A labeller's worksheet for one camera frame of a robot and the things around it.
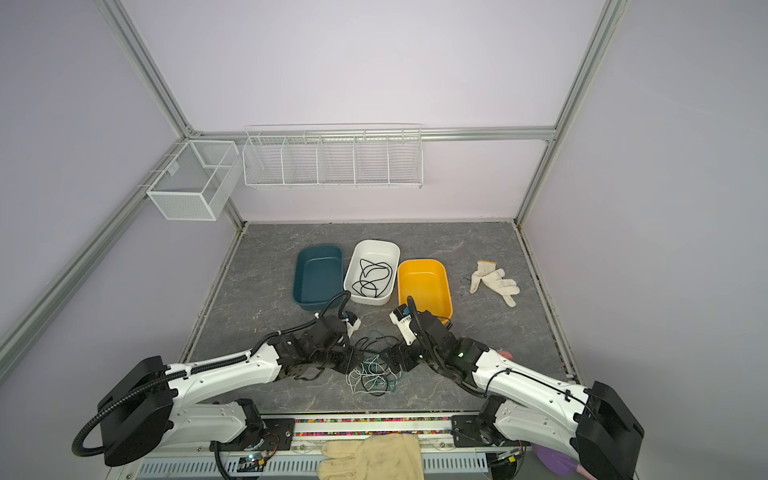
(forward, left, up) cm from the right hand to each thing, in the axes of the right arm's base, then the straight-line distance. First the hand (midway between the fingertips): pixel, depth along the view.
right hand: (392, 349), depth 78 cm
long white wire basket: (+57, +20, +22) cm, 64 cm away
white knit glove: (+28, -34, -8) cm, 45 cm away
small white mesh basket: (+50, +66, +17) cm, 84 cm away
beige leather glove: (-23, -1, -9) cm, 24 cm away
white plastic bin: (+40, +8, -7) cm, 41 cm away
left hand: (-2, +9, -4) cm, 10 cm away
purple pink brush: (-24, -40, -10) cm, 48 cm away
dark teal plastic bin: (+28, +26, -7) cm, 39 cm away
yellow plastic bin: (+27, -11, -8) cm, 30 cm away
